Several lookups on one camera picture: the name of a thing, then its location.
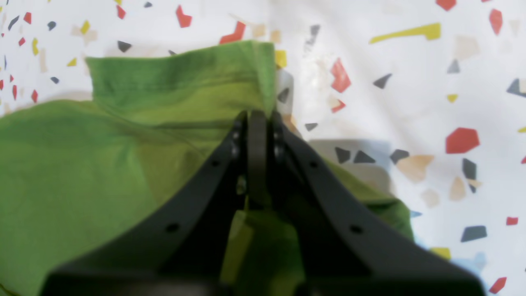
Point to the green t-shirt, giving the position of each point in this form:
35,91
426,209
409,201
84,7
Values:
77,174

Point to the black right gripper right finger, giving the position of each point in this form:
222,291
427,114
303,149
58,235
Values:
345,249

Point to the terrazzo patterned tablecloth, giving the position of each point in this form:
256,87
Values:
417,105

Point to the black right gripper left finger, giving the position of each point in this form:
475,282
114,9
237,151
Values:
179,249

